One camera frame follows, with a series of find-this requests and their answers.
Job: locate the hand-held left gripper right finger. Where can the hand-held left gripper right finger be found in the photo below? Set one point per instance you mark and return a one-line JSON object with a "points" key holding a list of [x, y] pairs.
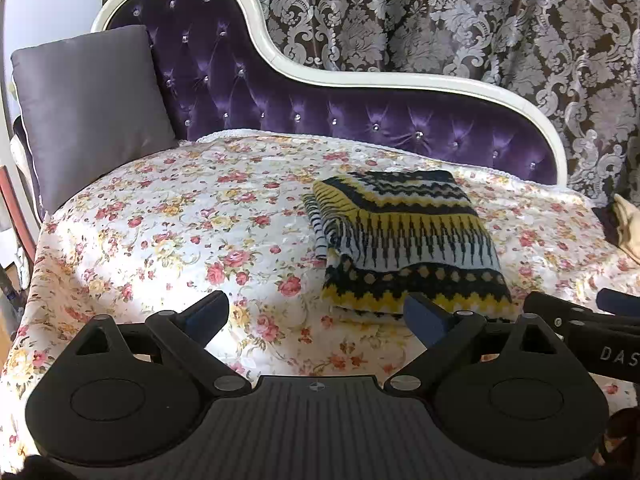
{"points": [[425, 321]]}

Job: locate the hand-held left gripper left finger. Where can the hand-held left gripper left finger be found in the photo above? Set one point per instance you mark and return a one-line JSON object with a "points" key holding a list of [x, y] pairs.
{"points": [[209, 314]]}

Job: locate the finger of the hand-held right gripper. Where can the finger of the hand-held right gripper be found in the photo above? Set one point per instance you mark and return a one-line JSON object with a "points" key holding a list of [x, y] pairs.
{"points": [[620, 302], [550, 305]]}

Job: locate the yellow navy patterned knit sweater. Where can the yellow navy patterned knit sweater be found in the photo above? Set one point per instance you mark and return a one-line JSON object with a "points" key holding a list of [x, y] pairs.
{"points": [[415, 240]]}

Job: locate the beige cloth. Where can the beige cloth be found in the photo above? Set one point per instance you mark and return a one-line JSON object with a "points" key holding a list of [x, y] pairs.
{"points": [[627, 225]]}

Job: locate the floral quilted blanket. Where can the floral quilted blanket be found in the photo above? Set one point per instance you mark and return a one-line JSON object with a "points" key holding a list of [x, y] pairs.
{"points": [[175, 220]]}

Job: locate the grey satin cushion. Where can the grey satin cushion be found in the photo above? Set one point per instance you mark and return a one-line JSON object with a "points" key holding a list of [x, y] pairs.
{"points": [[90, 110]]}

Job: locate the brown silver damask curtain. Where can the brown silver damask curtain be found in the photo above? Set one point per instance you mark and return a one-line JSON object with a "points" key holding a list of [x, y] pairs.
{"points": [[425, 15]]}

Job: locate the purple tufted sofa white frame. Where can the purple tufted sofa white frame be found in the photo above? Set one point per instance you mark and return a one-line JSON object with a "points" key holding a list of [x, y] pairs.
{"points": [[310, 105]]}

